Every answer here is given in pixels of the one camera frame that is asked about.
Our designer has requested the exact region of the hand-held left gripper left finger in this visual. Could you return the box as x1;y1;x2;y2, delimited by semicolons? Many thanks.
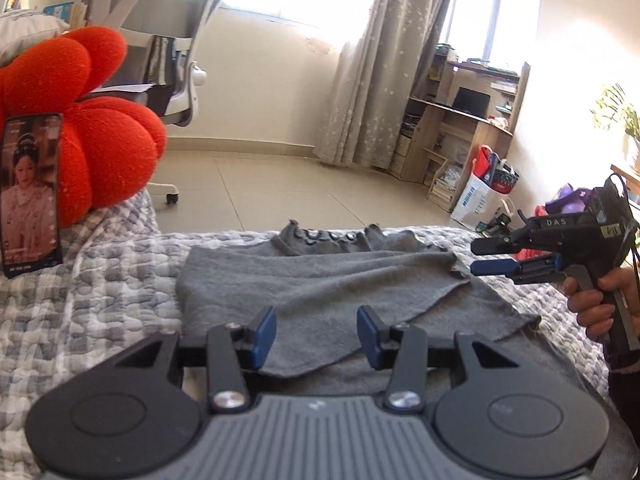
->
112;305;278;415

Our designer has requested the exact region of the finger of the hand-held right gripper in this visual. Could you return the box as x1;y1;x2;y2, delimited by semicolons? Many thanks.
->
470;254;563;287
470;222;541;257

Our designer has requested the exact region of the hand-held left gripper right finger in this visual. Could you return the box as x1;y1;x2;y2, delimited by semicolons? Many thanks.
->
356;305;504;415

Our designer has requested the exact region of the grey ruffled shirt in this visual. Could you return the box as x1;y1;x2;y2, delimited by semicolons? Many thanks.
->
175;220;618;411

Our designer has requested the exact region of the person's right forearm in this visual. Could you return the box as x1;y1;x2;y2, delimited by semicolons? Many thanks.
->
602;350;640;461

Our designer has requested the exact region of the person's right hand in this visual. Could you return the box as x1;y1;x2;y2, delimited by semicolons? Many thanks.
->
562;266;640;346

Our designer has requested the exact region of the white shopping bag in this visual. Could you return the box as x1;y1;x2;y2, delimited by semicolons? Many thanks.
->
450;170;516;231

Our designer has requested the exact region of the dark patterned tote bag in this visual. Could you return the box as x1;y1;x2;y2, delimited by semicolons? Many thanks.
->
490;157;521;195

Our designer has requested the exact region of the wooden file rack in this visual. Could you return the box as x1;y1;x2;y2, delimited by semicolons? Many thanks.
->
427;160;466;211

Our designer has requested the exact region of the wooden shelf unit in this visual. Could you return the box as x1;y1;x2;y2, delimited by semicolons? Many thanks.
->
610;162;640;211

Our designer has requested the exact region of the red bag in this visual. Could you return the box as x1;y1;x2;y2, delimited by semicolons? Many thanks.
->
472;144;501;186

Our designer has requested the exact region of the potted green plant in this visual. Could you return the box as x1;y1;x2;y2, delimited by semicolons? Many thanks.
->
590;82;640;151

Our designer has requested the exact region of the wooden computer desk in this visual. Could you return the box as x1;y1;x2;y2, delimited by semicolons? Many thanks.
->
390;47;532;213

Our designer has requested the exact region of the black laptop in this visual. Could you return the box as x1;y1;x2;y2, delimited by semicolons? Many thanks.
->
451;86;491;120

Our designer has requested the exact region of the grey checkered quilted bed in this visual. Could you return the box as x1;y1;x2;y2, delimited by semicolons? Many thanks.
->
0;190;621;480

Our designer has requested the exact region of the grey star curtain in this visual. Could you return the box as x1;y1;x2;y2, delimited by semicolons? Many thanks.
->
312;0;461;171

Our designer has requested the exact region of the red flower cushion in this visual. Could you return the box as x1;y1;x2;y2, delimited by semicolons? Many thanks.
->
0;26;168;228

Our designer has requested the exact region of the black smartphone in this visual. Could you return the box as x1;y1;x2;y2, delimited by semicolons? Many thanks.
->
0;112;65;280

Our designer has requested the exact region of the white paper sheet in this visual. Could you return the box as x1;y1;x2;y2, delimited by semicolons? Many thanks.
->
87;82;153;97

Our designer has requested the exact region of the white office chair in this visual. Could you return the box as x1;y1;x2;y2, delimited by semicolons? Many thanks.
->
75;0;233;206

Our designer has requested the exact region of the white printed pillow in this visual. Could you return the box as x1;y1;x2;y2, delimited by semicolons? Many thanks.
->
0;10;71;66

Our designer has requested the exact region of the black cable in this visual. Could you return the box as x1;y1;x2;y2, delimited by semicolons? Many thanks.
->
607;174;640;263

